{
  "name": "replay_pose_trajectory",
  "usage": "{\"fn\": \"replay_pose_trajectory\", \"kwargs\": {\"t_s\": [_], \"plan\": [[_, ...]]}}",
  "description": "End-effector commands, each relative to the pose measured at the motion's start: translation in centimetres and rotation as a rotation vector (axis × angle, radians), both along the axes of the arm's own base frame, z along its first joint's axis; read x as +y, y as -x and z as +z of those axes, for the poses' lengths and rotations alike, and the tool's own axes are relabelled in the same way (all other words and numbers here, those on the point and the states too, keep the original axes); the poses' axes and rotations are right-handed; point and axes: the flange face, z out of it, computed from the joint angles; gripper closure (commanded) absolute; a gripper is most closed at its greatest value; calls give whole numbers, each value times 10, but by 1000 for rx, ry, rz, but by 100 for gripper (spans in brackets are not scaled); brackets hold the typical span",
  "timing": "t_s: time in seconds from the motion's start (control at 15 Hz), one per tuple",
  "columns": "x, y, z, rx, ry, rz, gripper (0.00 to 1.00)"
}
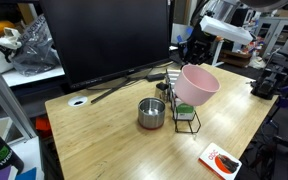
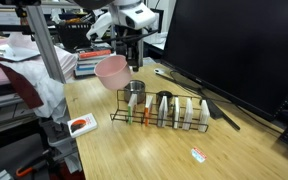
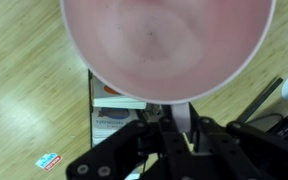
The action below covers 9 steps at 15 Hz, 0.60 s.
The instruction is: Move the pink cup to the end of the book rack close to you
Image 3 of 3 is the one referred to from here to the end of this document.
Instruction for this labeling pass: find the black wire book rack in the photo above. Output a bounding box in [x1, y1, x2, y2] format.
[87, 69, 152, 149]

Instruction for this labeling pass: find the black cable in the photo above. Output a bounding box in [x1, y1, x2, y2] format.
[245, 112, 285, 129]

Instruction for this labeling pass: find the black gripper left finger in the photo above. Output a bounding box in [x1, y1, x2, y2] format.
[65, 116, 193, 180]

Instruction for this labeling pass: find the white book orange cover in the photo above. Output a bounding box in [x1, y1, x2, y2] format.
[92, 74, 148, 110]

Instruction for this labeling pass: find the white book blue picture cover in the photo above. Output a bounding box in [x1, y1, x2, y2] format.
[91, 107, 140, 148]

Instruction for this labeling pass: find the pink plastic cup with handle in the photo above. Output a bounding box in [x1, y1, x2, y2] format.
[59, 0, 277, 134]

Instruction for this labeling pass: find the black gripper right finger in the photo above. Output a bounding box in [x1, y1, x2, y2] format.
[192, 115, 288, 180]

